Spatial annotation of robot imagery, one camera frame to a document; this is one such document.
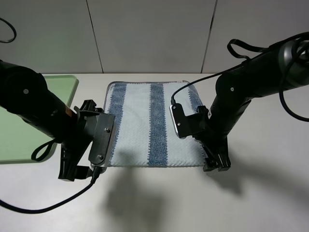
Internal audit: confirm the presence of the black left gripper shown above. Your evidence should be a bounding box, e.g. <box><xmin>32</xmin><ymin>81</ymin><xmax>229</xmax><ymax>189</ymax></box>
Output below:
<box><xmin>54</xmin><ymin>99</ymin><xmax>103</xmax><ymax>181</ymax></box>

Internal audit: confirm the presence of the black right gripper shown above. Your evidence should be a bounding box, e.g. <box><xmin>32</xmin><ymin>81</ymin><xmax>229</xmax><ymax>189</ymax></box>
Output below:
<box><xmin>193</xmin><ymin>105</ymin><xmax>233</xmax><ymax>172</ymax></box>

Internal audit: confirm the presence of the blue white striped towel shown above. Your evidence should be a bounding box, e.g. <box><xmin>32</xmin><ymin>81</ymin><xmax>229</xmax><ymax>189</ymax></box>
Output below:
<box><xmin>103</xmin><ymin>81</ymin><xmax>206</xmax><ymax>167</ymax></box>

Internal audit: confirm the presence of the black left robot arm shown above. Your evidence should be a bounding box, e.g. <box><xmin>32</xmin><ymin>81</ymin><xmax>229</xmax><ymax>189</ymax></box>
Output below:
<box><xmin>0</xmin><ymin>61</ymin><xmax>103</xmax><ymax>183</ymax></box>

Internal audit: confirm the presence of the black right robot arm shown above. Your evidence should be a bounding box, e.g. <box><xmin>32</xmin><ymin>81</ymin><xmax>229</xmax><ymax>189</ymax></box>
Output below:
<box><xmin>193</xmin><ymin>32</ymin><xmax>309</xmax><ymax>172</ymax></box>

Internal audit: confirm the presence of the black left camera cable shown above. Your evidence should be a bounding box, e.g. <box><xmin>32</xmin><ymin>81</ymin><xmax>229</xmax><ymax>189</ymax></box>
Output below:
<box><xmin>0</xmin><ymin>165</ymin><xmax>100</xmax><ymax>215</ymax></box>

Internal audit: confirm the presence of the black camera cable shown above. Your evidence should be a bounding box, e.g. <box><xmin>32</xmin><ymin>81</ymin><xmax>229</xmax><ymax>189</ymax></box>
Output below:
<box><xmin>0</xmin><ymin>165</ymin><xmax>100</xmax><ymax>215</ymax></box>
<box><xmin>170</xmin><ymin>31</ymin><xmax>309</xmax><ymax>121</ymax></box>

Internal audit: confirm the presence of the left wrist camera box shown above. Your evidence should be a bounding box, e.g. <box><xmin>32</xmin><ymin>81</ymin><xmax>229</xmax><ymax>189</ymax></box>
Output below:
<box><xmin>88</xmin><ymin>113</ymin><xmax>116</xmax><ymax>171</ymax></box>

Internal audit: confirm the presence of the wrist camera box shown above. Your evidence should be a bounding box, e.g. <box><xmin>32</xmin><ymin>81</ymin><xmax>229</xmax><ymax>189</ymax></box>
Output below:
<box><xmin>88</xmin><ymin>113</ymin><xmax>116</xmax><ymax>171</ymax></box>
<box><xmin>169</xmin><ymin>103</ymin><xmax>191</xmax><ymax>139</ymax></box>

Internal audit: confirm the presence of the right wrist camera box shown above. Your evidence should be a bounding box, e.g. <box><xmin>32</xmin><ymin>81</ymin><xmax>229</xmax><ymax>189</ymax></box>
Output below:
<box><xmin>169</xmin><ymin>103</ymin><xmax>191</xmax><ymax>139</ymax></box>

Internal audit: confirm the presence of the black right camera cable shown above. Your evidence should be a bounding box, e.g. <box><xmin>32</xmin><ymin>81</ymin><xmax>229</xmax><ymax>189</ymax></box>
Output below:
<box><xmin>170</xmin><ymin>31</ymin><xmax>309</xmax><ymax>121</ymax></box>

